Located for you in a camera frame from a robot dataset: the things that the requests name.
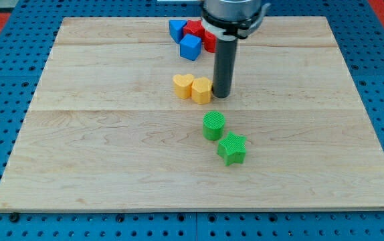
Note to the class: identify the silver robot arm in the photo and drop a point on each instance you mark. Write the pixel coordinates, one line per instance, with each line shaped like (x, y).
(229, 21)

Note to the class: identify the green cylinder block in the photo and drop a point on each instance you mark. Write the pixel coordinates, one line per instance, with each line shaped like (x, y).
(213, 125)

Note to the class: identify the blue cube block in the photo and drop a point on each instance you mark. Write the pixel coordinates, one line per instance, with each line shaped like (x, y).
(190, 47)

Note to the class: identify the red star block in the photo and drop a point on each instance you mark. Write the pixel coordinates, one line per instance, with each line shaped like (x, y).
(194, 27)

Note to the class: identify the red block behind rod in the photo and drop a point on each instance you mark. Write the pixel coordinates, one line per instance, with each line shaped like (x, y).
(209, 41)

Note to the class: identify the blue triangle block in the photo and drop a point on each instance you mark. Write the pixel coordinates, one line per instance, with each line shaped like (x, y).
(176, 29)

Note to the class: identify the yellow heart block right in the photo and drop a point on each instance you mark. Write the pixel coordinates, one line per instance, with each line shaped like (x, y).
(201, 90)

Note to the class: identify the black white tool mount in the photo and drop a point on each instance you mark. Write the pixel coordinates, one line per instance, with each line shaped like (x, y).
(230, 21)

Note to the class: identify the yellow heart block left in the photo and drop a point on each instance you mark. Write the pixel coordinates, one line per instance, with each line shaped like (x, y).
(182, 85)

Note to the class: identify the green star block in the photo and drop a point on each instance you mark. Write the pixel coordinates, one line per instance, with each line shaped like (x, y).
(232, 149)

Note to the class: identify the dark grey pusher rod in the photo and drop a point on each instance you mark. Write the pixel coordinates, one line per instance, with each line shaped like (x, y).
(225, 52)

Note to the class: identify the yellow heart block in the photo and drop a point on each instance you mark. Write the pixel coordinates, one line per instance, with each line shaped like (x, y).
(182, 85)
(201, 90)

